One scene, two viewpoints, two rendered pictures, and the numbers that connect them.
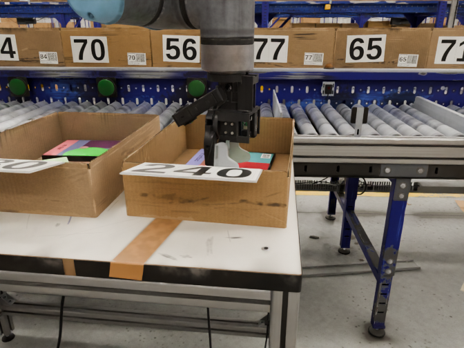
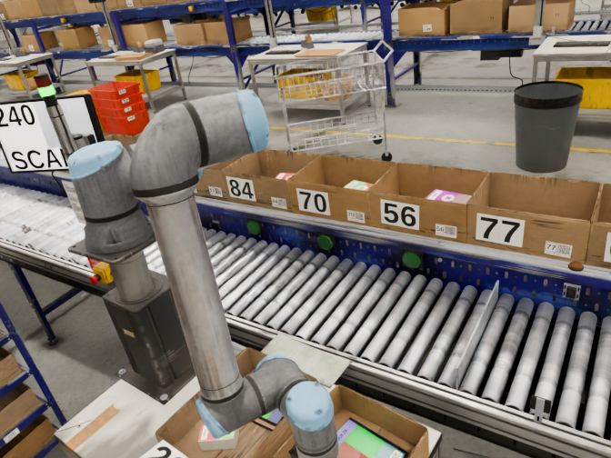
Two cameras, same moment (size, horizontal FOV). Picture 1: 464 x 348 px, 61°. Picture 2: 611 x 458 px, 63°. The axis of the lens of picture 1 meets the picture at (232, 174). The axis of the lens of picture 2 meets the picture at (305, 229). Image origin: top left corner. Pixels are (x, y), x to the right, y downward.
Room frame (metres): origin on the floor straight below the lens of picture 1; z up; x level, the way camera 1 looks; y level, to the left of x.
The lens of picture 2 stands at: (0.14, -0.43, 1.94)
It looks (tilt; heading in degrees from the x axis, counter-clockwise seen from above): 30 degrees down; 34
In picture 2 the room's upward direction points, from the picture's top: 9 degrees counter-clockwise
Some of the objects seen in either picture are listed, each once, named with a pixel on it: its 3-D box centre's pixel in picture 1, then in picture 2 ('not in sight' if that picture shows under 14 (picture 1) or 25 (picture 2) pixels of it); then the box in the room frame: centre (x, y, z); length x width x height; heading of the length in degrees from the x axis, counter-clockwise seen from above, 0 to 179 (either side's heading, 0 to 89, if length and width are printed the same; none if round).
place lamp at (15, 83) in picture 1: (16, 87); (253, 228); (1.72, 0.93, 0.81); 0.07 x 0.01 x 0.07; 87
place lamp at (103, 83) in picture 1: (105, 88); (325, 243); (1.70, 0.54, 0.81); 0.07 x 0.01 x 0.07; 87
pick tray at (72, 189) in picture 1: (72, 153); (242, 417); (0.81, 0.35, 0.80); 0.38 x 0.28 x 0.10; 172
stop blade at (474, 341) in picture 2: (276, 111); (479, 330); (1.43, -0.16, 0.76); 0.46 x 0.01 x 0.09; 177
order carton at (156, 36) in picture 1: (200, 47); (428, 200); (1.90, 0.15, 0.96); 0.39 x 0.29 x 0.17; 87
